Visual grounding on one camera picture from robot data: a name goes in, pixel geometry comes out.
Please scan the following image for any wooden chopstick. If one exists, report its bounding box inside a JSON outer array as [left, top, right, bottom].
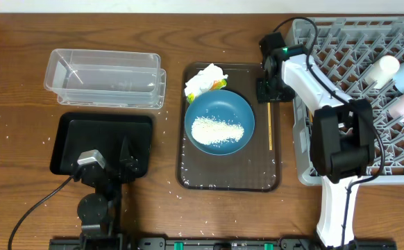
[[267, 103, 273, 151]]

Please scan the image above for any dark blue plate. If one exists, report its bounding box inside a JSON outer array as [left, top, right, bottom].
[[184, 90, 255, 156]]

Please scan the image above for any white green cup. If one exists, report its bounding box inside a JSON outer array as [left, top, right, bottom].
[[364, 55, 400, 90]]

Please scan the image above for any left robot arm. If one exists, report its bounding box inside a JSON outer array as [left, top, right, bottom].
[[73, 137, 138, 250]]

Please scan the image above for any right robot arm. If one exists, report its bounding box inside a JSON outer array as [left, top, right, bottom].
[[256, 33, 376, 249]]

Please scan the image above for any grey dishwasher rack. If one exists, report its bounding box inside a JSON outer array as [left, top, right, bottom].
[[285, 16, 404, 185]]

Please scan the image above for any black plastic bin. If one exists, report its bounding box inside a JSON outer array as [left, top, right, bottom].
[[50, 112, 153, 178]]

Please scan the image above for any green yellow snack wrapper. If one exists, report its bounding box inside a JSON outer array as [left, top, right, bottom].
[[186, 79, 227, 104]]

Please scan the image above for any crumpled white tissue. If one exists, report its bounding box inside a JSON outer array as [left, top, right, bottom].
[[184, 63, 228, 97]]

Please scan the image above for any pile of white rice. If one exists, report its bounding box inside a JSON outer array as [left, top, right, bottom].
[[191, 117, 244, 145]]

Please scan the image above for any brown serving tray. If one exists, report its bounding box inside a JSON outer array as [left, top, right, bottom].
[[176, 63, 281, 192]]

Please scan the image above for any clear plastic bin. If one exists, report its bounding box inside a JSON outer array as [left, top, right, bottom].
[[44, 49, 167, 109]]

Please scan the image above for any left black cable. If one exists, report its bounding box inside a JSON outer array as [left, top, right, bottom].
[[7, 173, 76, 250]]

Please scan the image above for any black cable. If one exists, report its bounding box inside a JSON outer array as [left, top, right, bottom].
[[273, 16, 386, 250], [7, 173, 76, 250]]

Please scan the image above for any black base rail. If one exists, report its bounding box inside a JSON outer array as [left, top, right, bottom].
[[48, 235, 398, 250]]

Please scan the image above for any right black cable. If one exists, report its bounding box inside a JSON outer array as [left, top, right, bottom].
[[273, 16, 386, 250]]

